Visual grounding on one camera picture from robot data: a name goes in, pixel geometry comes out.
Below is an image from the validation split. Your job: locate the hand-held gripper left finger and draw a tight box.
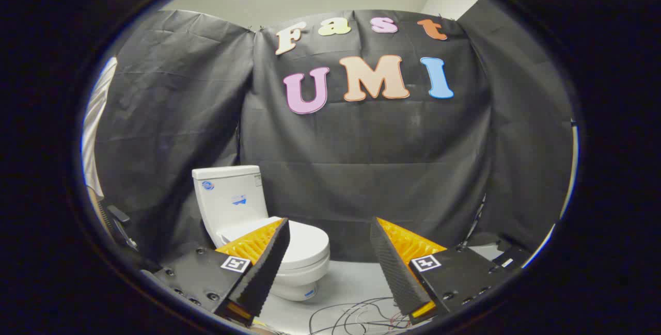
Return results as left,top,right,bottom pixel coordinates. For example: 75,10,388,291
153,216,291,327

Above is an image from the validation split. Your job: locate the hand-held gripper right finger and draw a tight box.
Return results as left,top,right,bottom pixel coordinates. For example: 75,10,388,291
370,216,512,325

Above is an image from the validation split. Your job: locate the white toilet lid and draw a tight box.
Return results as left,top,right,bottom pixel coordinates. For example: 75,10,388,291
221,217,331,269

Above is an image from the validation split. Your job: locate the white toilet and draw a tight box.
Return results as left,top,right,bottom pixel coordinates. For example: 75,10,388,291
192,165,331,302

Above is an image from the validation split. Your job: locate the black box with white label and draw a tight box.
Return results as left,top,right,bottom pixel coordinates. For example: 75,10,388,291
493,246,531,272

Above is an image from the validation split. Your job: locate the black backdrop cloth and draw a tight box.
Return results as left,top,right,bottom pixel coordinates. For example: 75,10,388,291
95,0,574,263

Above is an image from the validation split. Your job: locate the white fabric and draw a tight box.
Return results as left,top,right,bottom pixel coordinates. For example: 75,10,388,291
82,56,118,201

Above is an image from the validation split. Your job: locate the tangle of floor cables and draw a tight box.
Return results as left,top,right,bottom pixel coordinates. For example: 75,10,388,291
309,297,414,335

